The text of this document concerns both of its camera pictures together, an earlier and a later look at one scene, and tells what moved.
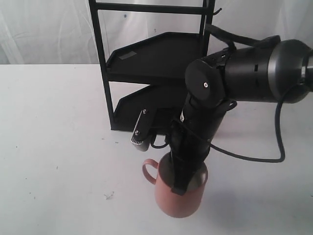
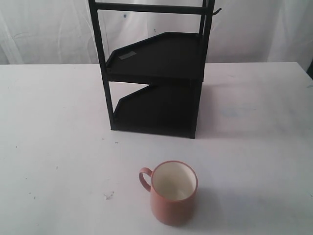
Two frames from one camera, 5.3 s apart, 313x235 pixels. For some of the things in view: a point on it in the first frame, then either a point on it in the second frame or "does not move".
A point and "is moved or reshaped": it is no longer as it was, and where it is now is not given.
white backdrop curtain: [46, 32] does not move
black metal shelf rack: [161, 61] does not move
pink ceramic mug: [170, 203] is moved or reshaped
